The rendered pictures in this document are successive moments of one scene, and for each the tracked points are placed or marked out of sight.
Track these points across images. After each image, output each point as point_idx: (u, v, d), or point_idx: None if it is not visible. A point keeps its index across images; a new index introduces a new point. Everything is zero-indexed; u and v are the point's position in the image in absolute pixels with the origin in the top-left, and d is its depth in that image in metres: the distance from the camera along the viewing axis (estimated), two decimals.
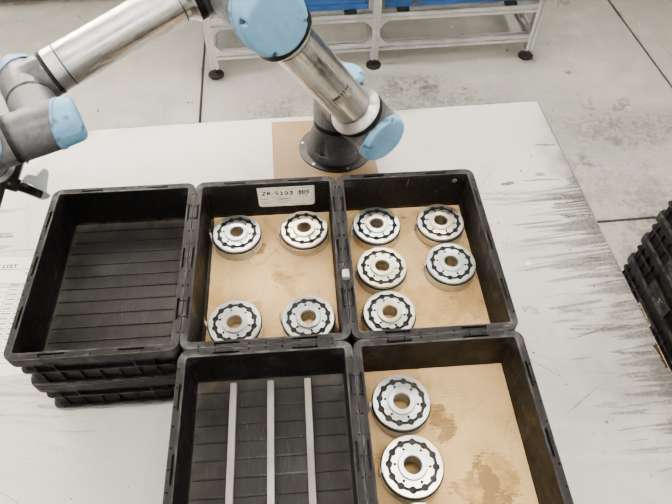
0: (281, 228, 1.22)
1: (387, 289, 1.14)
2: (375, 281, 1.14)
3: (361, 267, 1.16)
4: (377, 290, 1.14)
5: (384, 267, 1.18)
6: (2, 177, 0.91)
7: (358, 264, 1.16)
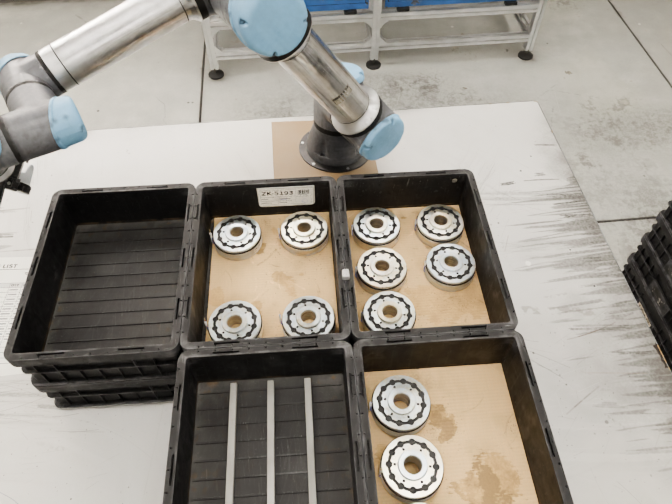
0: (281, 228, 1.22)
1: (387, 289, 1.14)
2: (375, 281, 1.14)
3: (361, 267, 1.16)
4: (377, 290, 1.14)
5: (384, 267, 1.19)
6: (2, 177, 0.91)
7: (358, 264, 1.16)
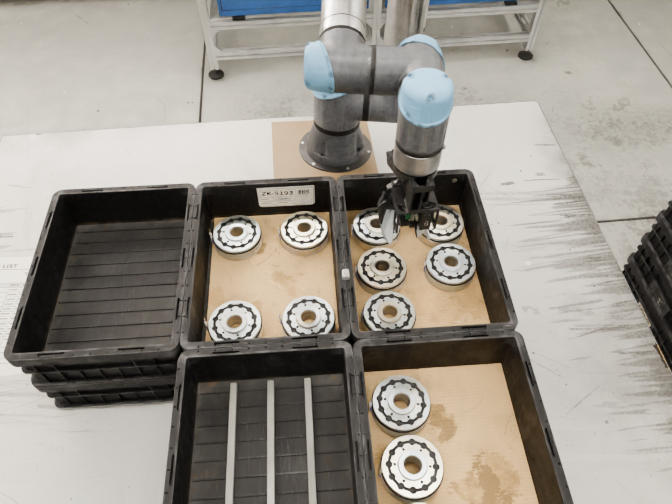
0: (281, 228, 1.22)
1: (387, 289, 1.14)
2: (375, 281, 1.14)
3: (361, 267, 1.16)
4: (377, 290, 1.14)
5: (384, 267, 1.19)
6: (396, 138, 0.89)
7: (358, 264, 1.16)
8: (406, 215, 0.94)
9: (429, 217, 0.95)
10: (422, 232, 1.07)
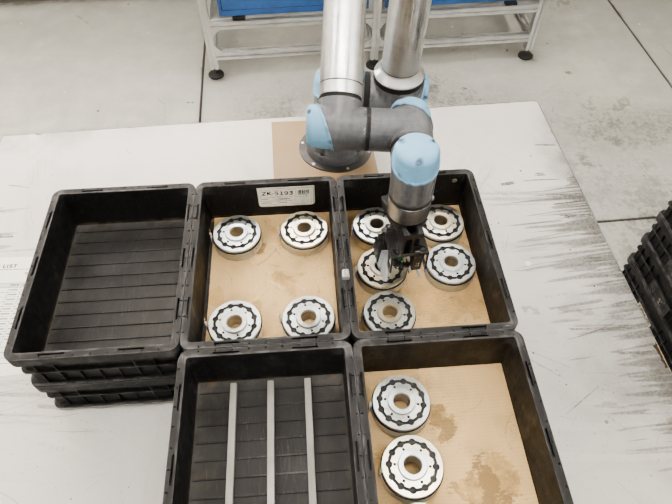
0: (281, 228, 1.22)
1: (387, 289, 1.14)
2: (375, 281, 1.14)
3: (361, 267, 1.16)
4: (377, 290, 1.14)
5: None
6: (389, 191, 0.98)
7: (358, 264, 1.16)
8: (399, 258, 1.04)
9: (420, 259, 1.04)
10: None
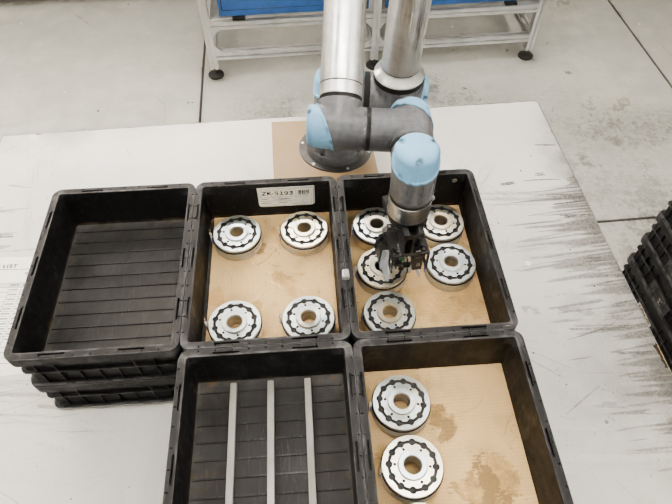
0: (281, 228, 1.22)
1: (387, 289, 1.14)
2: (375, 281, 1.14)
3: (361, 267, 1.16)
4: (377, 290, 1.14)
5: None
6: (390, 191, 0.98)
7: (358, 264, 1.16)
8: (399, 257, 1.04)
9: (420, 259, 1.04)
10: None
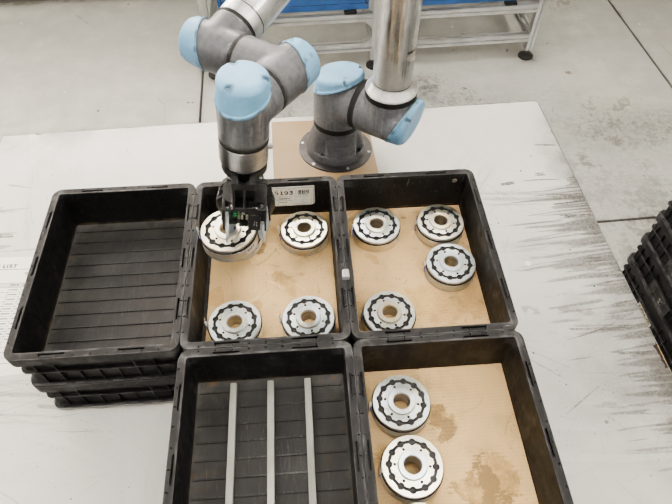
0: (281, 228, 1.22)
1: (228, 254, 1.01)
2: (216, 244, 1.01)
3: (205, 228, 1.03)
4: (217, 254, 1.01)
5: None
6: None
7: (202, 225, 1.04)
8: (233, 212, 0.90)
9: (257, 218, 0.91)
10: None
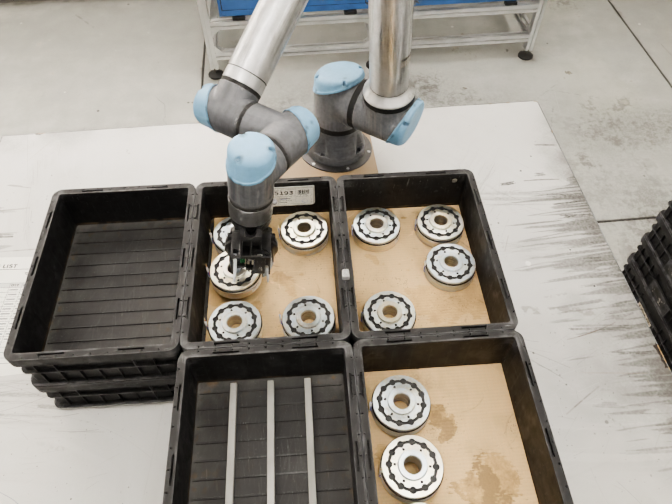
0: (281, 228, 1.22)
1: (235, 292, 1.11)
2: (224, 283, 1.12)
3: (214, 268, 1.14)
4: (225, 292, 1.11)
5: None
6: None
7: (211, 265, 1.14)
8: (240, 259, 1.01)
9: (262, 263, 1.02)
10: None
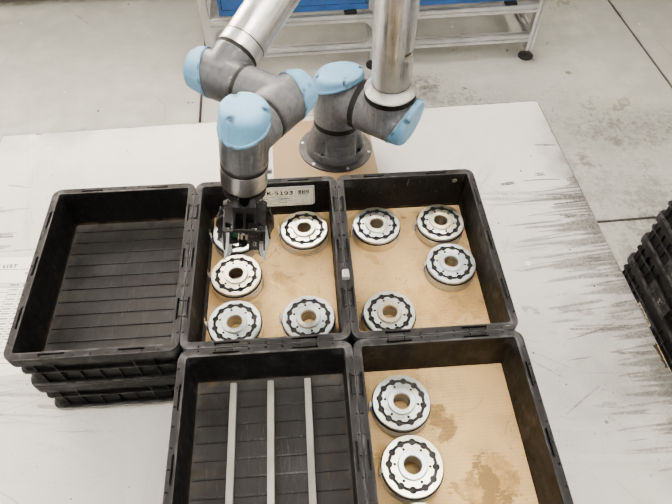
0: (281, 228, 1.22)
1: (236, 298, 1.13)
2: (225, 288, 1.13)
3: (215, 273, 1.15)
4: (226, 298, 1.13)
5: (242, 275, 1.17)
6: None
7: (213, 270, 1.16)
8: (233, 233, 0.94)
9: (256, 238, 0.95)
10: None
